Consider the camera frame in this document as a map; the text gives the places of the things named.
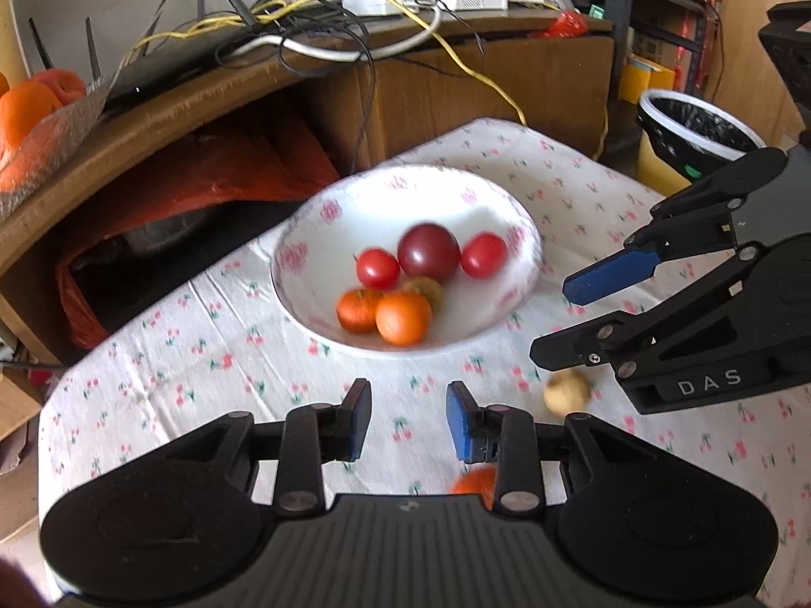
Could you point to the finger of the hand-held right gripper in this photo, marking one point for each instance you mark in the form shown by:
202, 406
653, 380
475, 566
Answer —
611, 275
589, 345

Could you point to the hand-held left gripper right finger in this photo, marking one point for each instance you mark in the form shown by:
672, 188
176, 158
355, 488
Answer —
459, 421

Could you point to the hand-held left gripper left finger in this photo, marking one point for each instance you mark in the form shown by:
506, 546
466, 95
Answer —
358, 421

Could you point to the brown kiwi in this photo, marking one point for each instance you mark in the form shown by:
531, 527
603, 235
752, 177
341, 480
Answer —
567, 392
428, 288

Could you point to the orange tangerine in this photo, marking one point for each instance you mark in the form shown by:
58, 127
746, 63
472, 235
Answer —
472, 484
403, 318
359, 310

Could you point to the small red tomato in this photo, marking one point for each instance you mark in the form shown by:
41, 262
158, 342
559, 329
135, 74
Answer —
378, 268
483, 254

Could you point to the white floral bowl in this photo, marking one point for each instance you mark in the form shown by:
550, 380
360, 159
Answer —
304, 291

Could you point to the dark red plum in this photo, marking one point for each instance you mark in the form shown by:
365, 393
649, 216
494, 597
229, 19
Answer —
429, 253

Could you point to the yellow trash bin black liner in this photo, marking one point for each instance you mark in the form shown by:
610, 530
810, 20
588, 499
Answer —
652, 158

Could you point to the cherry print tablecloth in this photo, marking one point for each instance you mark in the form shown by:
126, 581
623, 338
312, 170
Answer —
190, 361

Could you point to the yellow box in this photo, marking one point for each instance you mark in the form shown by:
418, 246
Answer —
646, 81

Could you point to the black metal rack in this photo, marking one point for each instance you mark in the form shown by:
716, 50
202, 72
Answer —
621, 44

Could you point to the wooden desk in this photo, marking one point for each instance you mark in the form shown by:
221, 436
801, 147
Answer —
412, 95

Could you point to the red plastic bag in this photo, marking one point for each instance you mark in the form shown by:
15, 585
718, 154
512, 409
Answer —
209, 183

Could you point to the brown cardboard box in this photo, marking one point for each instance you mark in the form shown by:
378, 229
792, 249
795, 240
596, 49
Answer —
12, 418

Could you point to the white power strip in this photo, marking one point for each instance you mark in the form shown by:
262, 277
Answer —
374, 6

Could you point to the black router with antennas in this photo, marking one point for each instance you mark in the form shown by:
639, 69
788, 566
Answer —
177, 69

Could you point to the oranges in plastic bag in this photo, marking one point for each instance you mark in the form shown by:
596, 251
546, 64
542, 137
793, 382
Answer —
57, 139

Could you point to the reddish orange fruit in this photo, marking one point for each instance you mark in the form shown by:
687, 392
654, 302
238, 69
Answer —
63, 83

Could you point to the large orange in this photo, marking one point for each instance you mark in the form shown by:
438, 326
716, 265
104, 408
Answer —
3, 85
25, 114

